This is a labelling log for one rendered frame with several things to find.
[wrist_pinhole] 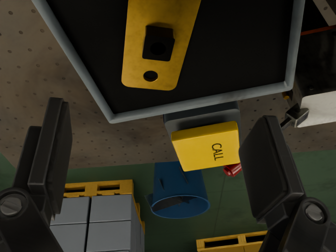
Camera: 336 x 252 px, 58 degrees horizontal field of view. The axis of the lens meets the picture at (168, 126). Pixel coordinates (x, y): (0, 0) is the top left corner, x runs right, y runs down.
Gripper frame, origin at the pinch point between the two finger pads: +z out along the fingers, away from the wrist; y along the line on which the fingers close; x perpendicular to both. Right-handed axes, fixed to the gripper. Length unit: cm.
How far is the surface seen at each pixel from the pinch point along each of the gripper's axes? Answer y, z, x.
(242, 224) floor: 170, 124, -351
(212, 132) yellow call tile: 6.3, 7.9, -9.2
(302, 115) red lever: 21.8, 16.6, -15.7
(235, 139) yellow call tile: 8.6, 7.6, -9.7
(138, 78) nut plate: -0.9, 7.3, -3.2
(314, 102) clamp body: 23.0, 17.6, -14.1
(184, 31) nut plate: 1.3, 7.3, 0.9
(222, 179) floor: 102, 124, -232
